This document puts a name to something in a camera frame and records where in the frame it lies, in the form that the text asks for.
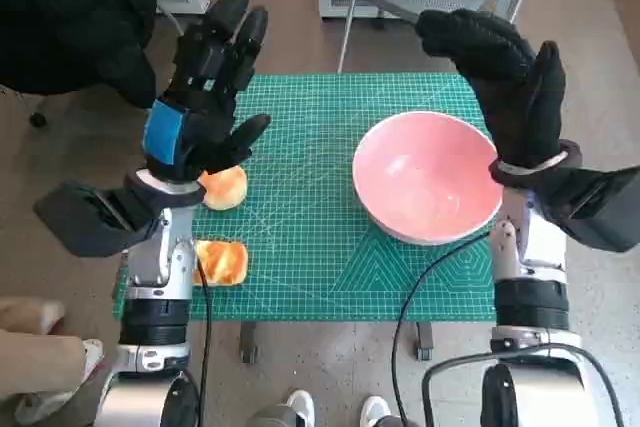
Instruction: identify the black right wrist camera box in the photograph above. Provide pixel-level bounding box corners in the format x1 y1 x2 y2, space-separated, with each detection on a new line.
532 164 640 253

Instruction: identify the pink bowl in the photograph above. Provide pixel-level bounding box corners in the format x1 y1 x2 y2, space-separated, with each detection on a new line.
352 110 505 247

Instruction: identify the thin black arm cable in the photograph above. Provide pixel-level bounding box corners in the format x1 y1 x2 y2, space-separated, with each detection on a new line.
391 229 496 427
179 241 212 427

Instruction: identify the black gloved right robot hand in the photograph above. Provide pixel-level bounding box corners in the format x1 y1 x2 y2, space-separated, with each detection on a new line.
416 8 569 168

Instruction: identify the black table foot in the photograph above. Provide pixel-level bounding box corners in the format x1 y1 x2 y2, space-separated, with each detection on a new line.
239 321 259 364
416 321 434 362

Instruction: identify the rectangular toasted bread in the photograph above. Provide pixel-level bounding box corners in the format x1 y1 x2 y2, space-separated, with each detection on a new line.
192 240 249 287

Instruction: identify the round bread bun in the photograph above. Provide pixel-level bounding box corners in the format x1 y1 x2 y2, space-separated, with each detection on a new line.
197 165 249 212

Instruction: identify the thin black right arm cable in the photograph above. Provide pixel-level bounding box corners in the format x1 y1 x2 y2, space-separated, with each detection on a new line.
391 229 496 427

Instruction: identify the green cutting mat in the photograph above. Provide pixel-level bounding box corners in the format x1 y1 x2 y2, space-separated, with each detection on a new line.
112 72 499 323

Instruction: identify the person in black coat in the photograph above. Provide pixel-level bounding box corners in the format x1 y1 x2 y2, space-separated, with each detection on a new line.
0 0 159 111

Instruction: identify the white shoe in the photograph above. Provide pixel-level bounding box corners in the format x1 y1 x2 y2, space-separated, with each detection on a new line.
285 389 316 427
359 395 391 427

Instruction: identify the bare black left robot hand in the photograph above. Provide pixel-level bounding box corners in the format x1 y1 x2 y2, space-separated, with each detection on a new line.
142 0 273 184

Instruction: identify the grey chair leg with caster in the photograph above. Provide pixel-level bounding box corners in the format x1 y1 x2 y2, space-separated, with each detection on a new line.
157 6 187 39

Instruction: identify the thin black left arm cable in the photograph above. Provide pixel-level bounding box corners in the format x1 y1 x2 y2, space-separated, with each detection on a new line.
179 241 212 427

